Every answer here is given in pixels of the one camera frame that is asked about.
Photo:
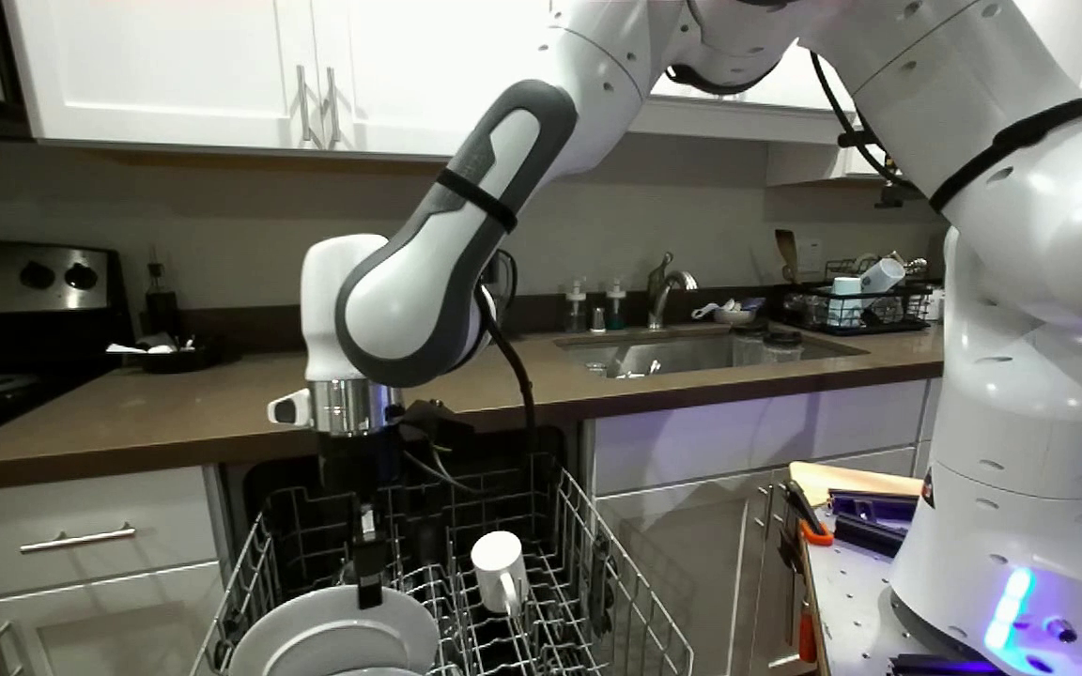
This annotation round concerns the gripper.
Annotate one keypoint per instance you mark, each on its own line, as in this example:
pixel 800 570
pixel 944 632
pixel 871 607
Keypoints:
pixel 359 458

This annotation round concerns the white plate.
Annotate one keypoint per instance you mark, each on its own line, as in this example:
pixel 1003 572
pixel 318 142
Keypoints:
pixel 316 638

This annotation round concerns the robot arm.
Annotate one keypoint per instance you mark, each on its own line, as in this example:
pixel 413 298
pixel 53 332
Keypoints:
pixel 1020 282

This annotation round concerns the dishwasher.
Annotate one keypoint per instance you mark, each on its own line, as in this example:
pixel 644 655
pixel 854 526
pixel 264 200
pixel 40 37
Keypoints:
pixel 560 563

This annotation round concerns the dishwasher rack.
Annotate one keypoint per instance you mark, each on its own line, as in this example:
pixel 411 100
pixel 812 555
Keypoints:
pixel 588 601

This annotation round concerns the white mug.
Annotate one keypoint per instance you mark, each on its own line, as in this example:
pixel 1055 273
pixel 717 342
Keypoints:
pixel 498 563

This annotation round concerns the black dish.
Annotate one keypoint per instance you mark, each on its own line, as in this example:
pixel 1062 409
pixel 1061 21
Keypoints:
pixel 175 357

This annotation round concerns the white drawer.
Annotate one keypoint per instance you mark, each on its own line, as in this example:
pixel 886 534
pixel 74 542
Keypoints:
pixel 128 507

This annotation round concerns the dark glass bottle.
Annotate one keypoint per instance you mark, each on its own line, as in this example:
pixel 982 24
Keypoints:
pixel 162 305

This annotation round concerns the soap dispenser bottle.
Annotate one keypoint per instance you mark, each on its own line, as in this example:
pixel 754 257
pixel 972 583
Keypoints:
pixel 616 306
pixel 577 308

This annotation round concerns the white lower cabinet door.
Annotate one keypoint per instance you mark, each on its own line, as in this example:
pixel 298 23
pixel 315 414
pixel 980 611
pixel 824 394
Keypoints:
pixel 128 629

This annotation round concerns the stove knob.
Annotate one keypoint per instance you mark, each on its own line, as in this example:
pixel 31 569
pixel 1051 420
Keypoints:
pixel 37 275
pixel 81 275

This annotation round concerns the tap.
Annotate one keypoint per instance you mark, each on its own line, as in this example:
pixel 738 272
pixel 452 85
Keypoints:
pixel 661 291

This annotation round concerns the white under-sink cabinet door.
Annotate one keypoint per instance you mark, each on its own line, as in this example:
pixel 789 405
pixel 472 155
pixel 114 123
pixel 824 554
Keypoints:
pixel 682 582

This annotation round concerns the sink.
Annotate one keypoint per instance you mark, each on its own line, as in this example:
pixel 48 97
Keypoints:
pixel 691 352

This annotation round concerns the small white bowl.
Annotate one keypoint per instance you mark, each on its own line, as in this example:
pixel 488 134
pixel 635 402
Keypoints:
pixel 734 315

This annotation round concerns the glass jar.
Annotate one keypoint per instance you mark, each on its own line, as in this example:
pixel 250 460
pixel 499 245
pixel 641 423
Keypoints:
pixel 749 345
pixel 782 344

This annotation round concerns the white upper cabinet door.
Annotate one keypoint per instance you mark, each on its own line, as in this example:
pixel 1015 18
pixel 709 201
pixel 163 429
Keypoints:
pixel 165 66
pixel 428 56

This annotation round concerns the orange and black clamp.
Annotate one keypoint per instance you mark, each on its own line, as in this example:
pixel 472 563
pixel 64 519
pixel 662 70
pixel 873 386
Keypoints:
pixel 811 521

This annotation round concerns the wooden board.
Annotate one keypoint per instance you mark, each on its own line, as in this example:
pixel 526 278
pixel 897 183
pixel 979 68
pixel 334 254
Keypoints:
pixel 856 477

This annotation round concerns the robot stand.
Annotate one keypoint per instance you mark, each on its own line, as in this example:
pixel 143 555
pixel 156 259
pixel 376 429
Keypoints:
pixel 846 601

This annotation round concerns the white cup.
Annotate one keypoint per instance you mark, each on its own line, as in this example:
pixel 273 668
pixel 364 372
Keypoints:
pixel 845 300
pixel 882 276

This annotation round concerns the black box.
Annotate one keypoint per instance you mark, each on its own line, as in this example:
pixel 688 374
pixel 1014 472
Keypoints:
pixel 874 521

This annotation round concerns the black dish drying rack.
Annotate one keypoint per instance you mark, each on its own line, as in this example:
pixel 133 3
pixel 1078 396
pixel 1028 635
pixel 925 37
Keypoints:
pixel 870 314

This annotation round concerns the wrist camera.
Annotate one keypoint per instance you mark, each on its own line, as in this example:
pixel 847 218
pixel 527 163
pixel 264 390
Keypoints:
pixel 433 424

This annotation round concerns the wall socket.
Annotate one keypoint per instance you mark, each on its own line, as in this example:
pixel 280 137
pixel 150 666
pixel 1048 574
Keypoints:
pixel 810 253

